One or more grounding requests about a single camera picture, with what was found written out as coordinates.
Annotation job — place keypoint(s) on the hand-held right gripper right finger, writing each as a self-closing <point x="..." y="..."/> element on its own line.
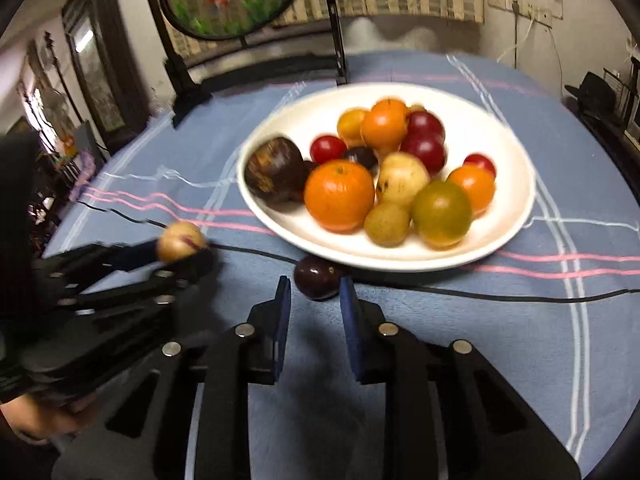
<point x="350" y="325"/>

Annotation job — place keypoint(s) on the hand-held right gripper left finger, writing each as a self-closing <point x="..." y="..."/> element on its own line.
<point x="282" y="320"/>

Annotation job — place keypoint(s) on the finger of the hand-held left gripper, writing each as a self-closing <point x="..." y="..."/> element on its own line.
<point x="170" y="280"/>
<point x="125" y="256"/>

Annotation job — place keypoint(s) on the pale yellow pink-streaked fruit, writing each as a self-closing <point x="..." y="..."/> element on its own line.
<point x="181" y="241"/>

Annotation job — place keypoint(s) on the large orange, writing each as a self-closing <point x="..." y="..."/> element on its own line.
<point x="340" y="195"/>

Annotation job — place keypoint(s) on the green orange mandarin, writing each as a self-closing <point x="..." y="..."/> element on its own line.
<point x="442" y="213"/>

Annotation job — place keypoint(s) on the dark brown round fruit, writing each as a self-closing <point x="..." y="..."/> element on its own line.
<point x="275" y="170"/>

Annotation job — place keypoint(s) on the pale yellow round fruit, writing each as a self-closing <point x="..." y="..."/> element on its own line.
<point x="401" y="176"/>

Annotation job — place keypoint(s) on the small red fruit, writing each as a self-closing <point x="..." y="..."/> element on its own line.
<point x="481" y="162"/>
<point x="327" y="149"/>

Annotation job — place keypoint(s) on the white plate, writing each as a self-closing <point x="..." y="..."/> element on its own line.
<point x="505" y="210"/>

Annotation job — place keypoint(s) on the yellow orange fruit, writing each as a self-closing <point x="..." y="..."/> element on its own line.
<point x="350" y="126"/>

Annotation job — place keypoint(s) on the person's left hand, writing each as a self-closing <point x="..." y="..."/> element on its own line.
<point x="45" y="422"/>

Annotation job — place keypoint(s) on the brown green kiwi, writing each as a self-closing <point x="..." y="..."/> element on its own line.
<point x="386" y="223"/>

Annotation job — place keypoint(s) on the blue plaid tablecloth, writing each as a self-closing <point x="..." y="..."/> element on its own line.
<point x="500" y="360"/>

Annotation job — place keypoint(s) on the small dark purple plum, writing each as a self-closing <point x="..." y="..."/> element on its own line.
<point x="361" y="156"/>

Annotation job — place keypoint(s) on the small orange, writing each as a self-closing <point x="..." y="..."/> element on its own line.
<point x="385" y="125"/>
<point x="472" y="187"/>

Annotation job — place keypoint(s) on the red plum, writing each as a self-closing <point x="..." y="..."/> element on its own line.
<point x="427" y="122"/>
<point x="426" y="154"/>

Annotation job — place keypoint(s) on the dark wooden cabinet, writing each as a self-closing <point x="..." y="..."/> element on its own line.
<point x="100" y="60"/>

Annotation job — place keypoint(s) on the black low cabinet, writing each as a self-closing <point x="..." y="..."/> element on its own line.
<point x="620" y="145"/>

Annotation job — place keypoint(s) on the black hat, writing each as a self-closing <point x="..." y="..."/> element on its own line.
<point x="595" y="92"/>

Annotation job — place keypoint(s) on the white power strip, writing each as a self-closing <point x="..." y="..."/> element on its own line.
<point x="535" y="12"/>

